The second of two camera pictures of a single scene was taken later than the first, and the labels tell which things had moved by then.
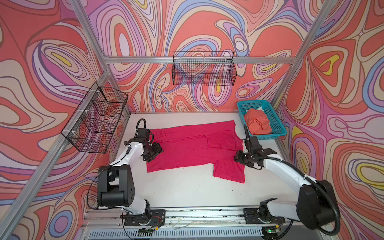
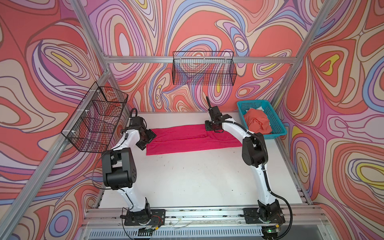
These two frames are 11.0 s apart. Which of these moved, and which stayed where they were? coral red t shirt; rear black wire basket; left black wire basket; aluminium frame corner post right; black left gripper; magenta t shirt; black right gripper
Moved: black right gripper; black left gripper; magenta t shirt
Stayed: coral red t shirt; rear black wire basket; left black wire basket; aluminium frame corner post right
